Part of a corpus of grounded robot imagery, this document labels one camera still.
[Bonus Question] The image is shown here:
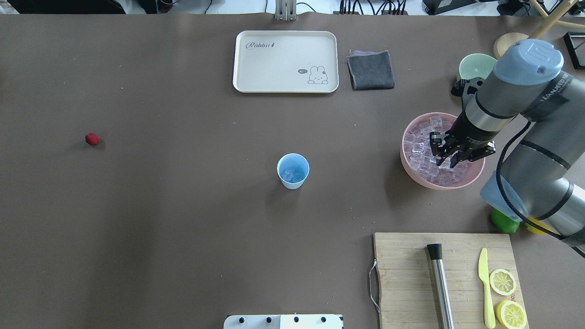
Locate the lemon slice inner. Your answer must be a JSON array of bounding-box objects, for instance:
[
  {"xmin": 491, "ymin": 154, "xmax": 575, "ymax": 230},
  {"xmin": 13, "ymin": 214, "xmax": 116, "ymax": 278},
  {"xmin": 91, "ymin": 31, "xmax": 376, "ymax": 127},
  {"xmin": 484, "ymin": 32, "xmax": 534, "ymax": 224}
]
[{"xmin": 489, "ymin": 268, "xmax": 517, "ymax": 296}]

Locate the mint green bowl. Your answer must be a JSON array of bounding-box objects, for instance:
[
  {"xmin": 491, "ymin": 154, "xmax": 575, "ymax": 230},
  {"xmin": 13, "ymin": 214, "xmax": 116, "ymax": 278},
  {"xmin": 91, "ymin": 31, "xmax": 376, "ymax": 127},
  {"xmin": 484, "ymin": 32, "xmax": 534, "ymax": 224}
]
[{"xmin": 456, "ymin": 53, "xmax": 497, "ymax": 80}]

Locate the wooden cup drying stand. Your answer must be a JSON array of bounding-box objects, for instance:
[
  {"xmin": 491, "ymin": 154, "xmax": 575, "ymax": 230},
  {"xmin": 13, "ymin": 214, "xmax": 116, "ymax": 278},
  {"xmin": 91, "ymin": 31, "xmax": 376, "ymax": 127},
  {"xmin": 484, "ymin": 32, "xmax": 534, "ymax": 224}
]
[{"xmin": 493, "ymin": 0, "xmax": 585, "ymax": 59}]

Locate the black glass rack tray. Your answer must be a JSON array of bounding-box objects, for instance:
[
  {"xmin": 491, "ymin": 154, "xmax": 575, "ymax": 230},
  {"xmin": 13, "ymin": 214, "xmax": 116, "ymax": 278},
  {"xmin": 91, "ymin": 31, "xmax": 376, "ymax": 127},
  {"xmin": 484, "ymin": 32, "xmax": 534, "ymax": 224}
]
[{"xmin": 563, "ymin": 32, "xmax": 585, "ymax": 69}]

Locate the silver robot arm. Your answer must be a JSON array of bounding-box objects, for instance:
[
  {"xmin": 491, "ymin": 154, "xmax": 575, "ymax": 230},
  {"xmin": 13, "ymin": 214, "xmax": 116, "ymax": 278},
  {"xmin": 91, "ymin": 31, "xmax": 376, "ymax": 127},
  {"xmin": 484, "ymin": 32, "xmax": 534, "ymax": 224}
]
[{"xmin": 430, "ymin": 39, "xmax": 585, "ymax": 253}]

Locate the red strawberry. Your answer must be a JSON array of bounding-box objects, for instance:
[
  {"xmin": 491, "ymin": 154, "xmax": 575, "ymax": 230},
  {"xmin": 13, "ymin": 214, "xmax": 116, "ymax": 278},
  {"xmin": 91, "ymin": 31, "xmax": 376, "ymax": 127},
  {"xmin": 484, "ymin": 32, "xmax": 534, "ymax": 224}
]
[{"xmin": 85, "ymin": 133, "xmax": 100, "ymax": 146}]

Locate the light blue plastic cup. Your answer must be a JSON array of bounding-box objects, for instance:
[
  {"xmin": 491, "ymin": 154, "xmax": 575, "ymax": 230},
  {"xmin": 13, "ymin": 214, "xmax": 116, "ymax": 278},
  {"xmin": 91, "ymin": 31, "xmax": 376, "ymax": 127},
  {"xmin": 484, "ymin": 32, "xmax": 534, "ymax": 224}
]
[{"xmin": 277, "ymin": 153, "xmax": 310, "ymax": 190}]

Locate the yellow lemon near board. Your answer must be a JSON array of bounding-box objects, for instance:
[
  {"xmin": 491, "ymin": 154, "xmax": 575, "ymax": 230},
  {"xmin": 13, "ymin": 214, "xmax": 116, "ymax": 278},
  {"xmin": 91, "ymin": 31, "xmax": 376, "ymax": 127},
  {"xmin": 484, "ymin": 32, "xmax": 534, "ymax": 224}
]
[{"xmin": 524, "ymin": 217, "xmax": 551, "ymax": 235}]

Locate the lemon slice outer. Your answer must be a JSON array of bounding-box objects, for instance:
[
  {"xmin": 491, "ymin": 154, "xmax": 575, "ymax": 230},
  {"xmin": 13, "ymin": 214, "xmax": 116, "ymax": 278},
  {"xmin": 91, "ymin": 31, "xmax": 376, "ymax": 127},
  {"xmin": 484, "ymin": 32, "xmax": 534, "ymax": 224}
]
[{"xmin": 495, "ymin": 300, "xmax": 528, "ymax": 329}]

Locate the lemon slice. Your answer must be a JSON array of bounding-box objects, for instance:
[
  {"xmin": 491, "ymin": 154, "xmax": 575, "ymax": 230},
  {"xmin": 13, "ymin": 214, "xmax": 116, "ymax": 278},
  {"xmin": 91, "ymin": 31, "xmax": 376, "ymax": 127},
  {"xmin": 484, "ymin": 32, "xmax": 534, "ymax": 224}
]
[
  {"xmin": 489, "ymin": 268, "xmax": 517, "ymax": 296},
  {"xmin": 495, "ymin": 300, "xmax": 528, "ymax": 329}
]

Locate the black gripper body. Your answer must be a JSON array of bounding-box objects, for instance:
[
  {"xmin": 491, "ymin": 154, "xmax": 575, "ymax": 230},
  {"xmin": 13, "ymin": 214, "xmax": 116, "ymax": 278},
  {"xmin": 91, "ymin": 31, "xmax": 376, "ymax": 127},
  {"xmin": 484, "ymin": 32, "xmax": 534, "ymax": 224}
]
[{"xmin": 447, "ymin": 131, "xmax": 497, "ymax": 162}]

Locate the green lime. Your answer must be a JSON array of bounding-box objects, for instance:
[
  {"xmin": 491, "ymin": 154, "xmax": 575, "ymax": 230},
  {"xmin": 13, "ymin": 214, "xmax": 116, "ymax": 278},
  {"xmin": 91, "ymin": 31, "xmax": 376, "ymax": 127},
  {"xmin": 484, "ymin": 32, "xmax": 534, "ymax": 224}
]
[{"xmin": 489, "ymin": 208, "xmax": 521, "ymax": 234}]

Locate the wooden cutting board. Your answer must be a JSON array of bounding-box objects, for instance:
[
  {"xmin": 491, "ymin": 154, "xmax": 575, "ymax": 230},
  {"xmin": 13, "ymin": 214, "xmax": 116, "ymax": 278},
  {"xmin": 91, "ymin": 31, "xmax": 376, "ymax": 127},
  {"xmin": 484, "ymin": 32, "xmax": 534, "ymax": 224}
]
[{"xmin": 372, "ymin": 233, "xmax": 520, "ymax": 329}]

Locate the cream rabbit serving tray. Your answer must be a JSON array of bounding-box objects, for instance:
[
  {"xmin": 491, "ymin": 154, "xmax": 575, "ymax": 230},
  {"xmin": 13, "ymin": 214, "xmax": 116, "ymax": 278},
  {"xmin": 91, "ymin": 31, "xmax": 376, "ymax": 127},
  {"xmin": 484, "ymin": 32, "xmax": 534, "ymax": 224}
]
[{"xmin": 232, "ymin": 31, "xmax": 339, "ymax": 94}]

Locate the clear ice cubes pile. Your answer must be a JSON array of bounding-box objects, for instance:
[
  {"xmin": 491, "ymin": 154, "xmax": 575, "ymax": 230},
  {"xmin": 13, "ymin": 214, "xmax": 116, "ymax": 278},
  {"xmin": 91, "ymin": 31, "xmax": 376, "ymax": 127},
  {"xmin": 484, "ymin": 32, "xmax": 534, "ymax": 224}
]
[{"xmin": 403, "ymin": 115, "xmax": 469, "ymax": 187}]

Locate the pink bowl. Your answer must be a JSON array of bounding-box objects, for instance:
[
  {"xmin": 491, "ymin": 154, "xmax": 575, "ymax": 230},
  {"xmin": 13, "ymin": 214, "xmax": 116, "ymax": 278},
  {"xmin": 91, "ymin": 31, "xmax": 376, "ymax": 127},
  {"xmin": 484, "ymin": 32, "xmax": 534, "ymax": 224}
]
[{"xmin": 399, "ymin": 112, "xmax": 485, "ymax": 190}]

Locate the grey folded cloth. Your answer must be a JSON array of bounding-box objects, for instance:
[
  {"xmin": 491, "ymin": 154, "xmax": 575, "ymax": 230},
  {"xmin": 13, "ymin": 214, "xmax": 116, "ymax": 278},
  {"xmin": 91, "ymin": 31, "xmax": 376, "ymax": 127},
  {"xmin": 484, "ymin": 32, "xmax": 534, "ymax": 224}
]
[{"xmin": 346, "ymin": 50, "xmax": 395, "ymax": 91}]

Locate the yellow plastic knife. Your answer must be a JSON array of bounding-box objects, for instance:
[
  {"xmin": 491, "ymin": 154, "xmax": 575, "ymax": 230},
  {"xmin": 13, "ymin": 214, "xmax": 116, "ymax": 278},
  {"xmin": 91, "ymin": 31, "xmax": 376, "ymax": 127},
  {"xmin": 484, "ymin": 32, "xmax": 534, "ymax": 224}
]
[{"xmin": 477, "ymin": 248, "xmax": 496, "ymax": 329}]

